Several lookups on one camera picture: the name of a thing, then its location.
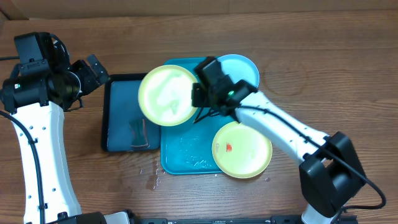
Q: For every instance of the black water tray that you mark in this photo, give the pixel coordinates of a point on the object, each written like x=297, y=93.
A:
x=120, y=107

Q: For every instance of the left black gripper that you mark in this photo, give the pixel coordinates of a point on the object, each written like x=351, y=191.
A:
x=82, y=68

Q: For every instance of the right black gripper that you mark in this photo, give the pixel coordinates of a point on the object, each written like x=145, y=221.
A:
x=196, y=96

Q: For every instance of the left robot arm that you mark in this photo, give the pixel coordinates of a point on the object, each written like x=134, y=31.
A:
x=36, y=97

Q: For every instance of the teal plastic serving tray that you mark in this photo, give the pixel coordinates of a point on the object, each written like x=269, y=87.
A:
x=187, y=147

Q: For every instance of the green dish sponge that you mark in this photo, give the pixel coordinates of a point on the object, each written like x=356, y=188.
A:
x=138, y=128

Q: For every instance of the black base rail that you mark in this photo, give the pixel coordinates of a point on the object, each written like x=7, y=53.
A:
x=276, y=219

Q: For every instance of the light blue plate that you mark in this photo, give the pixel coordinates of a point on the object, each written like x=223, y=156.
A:
x=239, y=67

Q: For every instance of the yellow-green plate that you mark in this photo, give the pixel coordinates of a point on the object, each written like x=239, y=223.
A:
x=165, y=95
x=240, y=151

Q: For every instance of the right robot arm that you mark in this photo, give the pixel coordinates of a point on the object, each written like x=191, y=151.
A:
x=330, y=170

